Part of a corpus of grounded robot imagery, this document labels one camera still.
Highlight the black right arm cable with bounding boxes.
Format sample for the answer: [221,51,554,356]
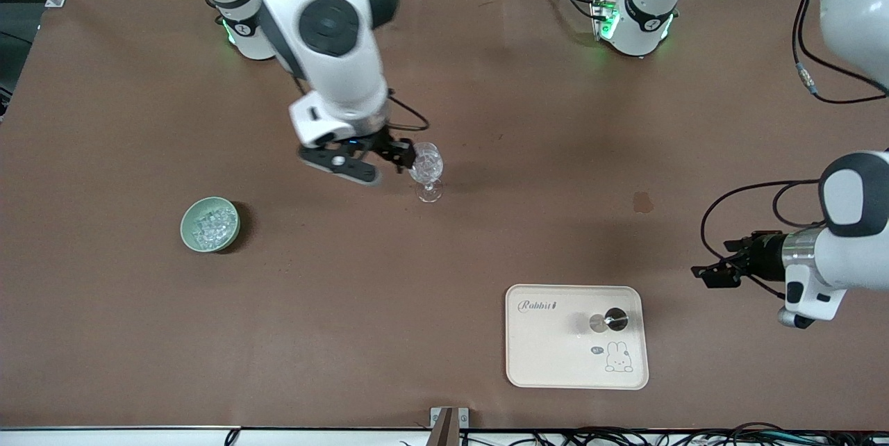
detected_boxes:
[388,90,430,133]

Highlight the green ceramic bowl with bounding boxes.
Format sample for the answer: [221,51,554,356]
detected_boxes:
[181,197,241,253]

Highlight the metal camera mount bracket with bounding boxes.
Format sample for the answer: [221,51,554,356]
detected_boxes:
[429,406,470,446]

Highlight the brown table cover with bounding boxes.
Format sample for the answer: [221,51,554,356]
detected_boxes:
[0,0,889,431]

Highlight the pile of clear ice cubes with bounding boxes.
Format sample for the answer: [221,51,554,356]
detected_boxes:
[192,204,235,247]

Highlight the metal double jigger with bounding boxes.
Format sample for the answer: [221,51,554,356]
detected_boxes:
[589,307,629,333]

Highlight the clear wine glass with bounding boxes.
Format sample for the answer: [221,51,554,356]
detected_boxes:
[408,142,445,204]

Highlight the black cable bundle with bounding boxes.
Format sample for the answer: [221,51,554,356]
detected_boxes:
[458,424,889,446]

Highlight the beige rabbit print tray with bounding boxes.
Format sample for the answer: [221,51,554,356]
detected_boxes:
[505,284,649,390]

